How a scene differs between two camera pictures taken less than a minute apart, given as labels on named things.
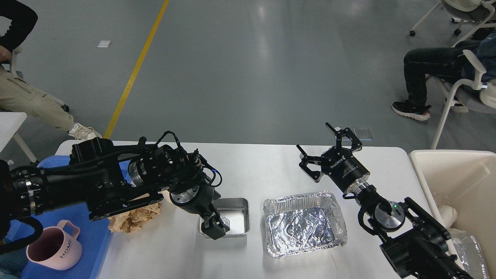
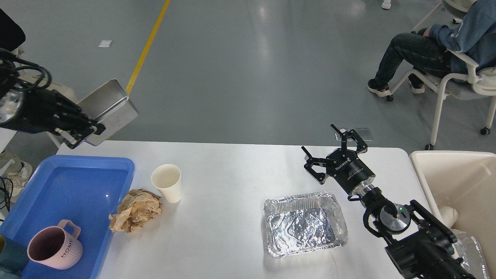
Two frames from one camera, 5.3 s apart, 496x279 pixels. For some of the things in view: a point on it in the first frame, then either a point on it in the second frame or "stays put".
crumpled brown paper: x=129 y=221 stays put
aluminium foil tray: x=301 y=224 stays put
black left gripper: x=200 y=199 to x=43 y=110
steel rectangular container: x=235 y=212 to x=109 y=105
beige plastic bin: x=465 y=180 stays put
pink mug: x=57 y=247 stays put
